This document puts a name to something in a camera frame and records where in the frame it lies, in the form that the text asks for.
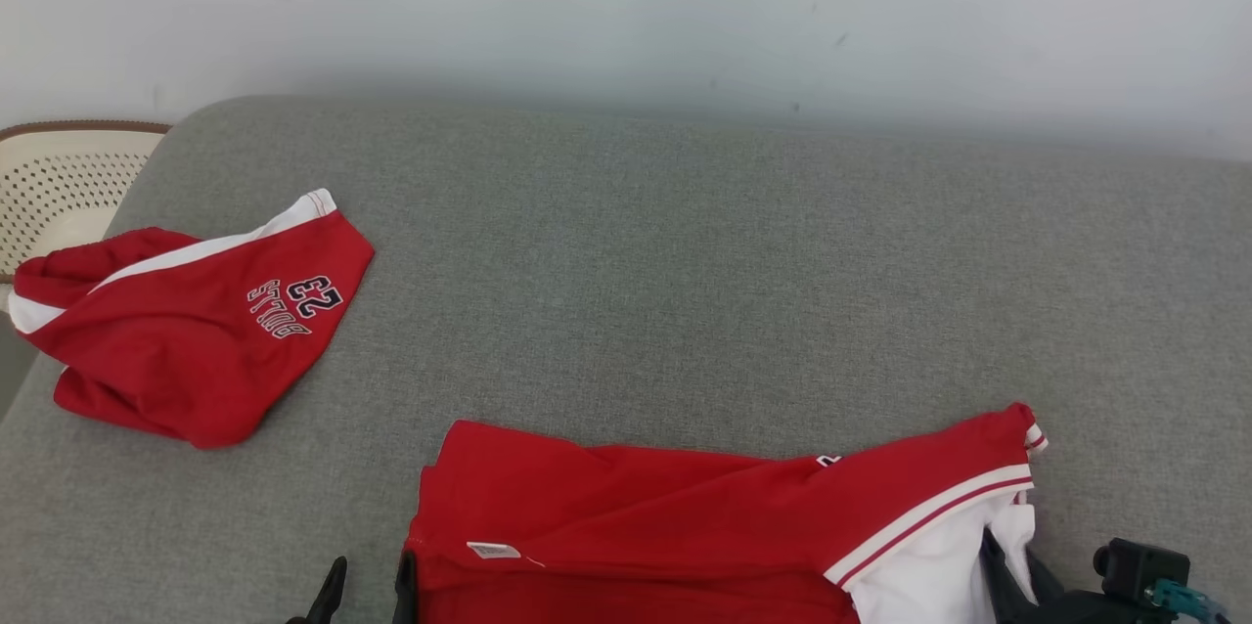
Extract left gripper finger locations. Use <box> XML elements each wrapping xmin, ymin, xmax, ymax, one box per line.
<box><xmin>287</xmin><ymin>556</ymin><xmax>349</xmax><ymax>624</ymax></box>
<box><xmin>392</xmin><ymin>551</ymin><xmax>420</xmax><ymax>624</ymax></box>

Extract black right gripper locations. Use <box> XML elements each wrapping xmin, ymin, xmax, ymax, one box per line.
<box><xmin>981</xmin><ymin>526</ymin><xmax>1143</xmax><ymax>624</ymax></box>

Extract red basketball jersey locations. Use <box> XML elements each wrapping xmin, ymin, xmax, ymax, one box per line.
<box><xmin>403</xmin><ymin>402</ymin><xmax>1050</xmax><ymax>624</ymax></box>

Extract red basketball shorts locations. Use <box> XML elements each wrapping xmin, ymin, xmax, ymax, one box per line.
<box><xmin>8</xmin><ymin>189</ymin><xmax>376</xmax><ymax>451</ymax></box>

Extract grey fabric sofa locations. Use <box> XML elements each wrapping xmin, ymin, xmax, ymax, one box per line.
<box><xmin>0</xmin><ymin>94</ymin><xmax>1252</xmax><ymax>624</ymax></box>

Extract cream perforated laundry basket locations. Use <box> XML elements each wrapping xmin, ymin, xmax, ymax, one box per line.
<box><xmin>0</xmin><ymin>120</ymin><xmax>172</xmax><ymax>285</ymax></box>

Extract teal right camera connector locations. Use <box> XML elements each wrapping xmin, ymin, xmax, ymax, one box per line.
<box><xmin>1146</xmin><ymin>579</ymin><xmax>1231</xmax><ymax>624</ymax></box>

